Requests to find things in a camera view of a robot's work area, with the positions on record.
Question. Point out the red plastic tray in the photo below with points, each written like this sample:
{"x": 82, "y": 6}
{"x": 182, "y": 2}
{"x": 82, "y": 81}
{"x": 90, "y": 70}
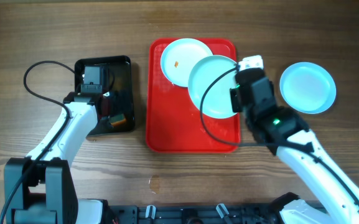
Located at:
{"x": 172, "y": 121}

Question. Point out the light blue plate top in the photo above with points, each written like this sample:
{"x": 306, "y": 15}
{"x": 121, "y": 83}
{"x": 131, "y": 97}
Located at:
{"x": 179, "y": 58}

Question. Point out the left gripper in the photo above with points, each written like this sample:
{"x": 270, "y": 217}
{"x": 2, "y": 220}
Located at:
{"x": 114, "y": 96}

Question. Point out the light blue plate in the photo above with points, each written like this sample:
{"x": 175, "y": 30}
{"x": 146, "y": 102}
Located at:
{"x": 179, "y": 58}
{"x": 209, "y": 86}
{"x": 308, "y": 88}

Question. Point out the black water tray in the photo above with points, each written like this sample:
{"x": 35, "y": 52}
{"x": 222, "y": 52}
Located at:
{"x": 119, "y": 70}

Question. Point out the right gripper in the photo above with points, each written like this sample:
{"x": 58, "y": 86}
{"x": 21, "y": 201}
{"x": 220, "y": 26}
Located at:
{"x": 236, "y": 104}

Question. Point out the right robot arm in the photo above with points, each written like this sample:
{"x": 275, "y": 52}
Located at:
{"x": 291, "y": 140}

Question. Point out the light blue plate bottom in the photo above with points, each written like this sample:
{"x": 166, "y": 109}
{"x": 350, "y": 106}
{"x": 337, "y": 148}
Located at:
{"x": 308, "y": 88}

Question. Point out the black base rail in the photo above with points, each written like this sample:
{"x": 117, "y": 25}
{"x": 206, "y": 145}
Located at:
{"x": 244, "y": 214}

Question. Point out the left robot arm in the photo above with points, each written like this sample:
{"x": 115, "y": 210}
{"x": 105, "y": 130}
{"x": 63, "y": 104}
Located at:
{"x": 39, "y": 187}

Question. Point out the green orange sponge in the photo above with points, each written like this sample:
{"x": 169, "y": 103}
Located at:
{"x": 117, "y": 120}

